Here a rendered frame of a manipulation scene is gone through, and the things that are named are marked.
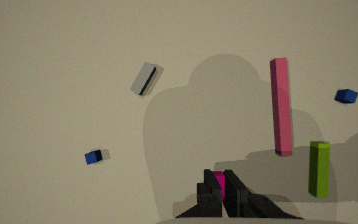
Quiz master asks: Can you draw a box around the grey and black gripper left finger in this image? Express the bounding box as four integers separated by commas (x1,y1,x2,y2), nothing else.
176,169,223,218

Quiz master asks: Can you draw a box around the small magenta block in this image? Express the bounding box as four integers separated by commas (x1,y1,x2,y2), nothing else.
213,171,225,199

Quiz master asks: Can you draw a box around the lime green rod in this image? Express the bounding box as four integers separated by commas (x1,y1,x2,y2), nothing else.
308,141,330,198

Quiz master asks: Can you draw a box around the grey rectangular block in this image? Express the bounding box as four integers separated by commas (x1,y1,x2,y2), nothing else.
130,61,156,96

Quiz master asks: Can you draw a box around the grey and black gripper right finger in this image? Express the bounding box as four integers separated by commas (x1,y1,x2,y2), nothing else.
223,170,303,219

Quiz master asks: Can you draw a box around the small blue cube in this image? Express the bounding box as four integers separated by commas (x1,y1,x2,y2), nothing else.
85,150,102,165
334,89,358,104

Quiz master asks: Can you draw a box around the pink rod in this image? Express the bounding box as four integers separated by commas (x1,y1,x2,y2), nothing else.
270,57,293,156

